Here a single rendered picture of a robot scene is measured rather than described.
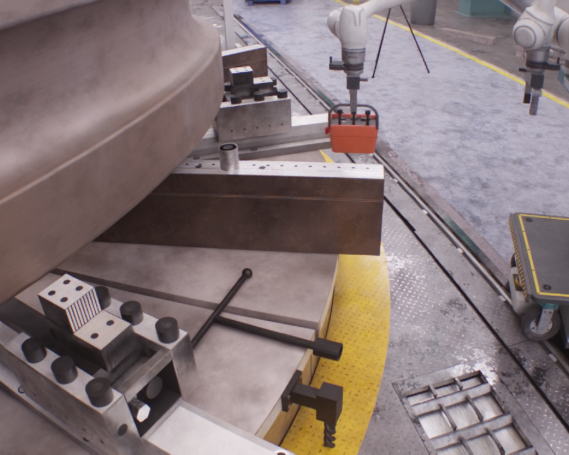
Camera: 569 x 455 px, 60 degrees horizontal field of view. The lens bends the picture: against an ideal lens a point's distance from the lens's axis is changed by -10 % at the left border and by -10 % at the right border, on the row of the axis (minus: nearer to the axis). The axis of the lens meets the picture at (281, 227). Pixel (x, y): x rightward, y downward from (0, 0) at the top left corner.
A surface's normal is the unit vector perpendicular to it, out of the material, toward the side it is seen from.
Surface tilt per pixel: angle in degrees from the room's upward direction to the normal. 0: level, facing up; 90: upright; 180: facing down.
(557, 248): 0
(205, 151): 90
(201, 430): 0
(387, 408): 0
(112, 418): 90
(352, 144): 97
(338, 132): 97
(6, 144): 67
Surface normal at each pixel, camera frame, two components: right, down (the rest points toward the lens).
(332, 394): -0.04, -0.85
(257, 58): 0.59, 0.40
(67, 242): 0.88, 0.22
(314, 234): -0.15, 0.53
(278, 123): 0.24, 0.51
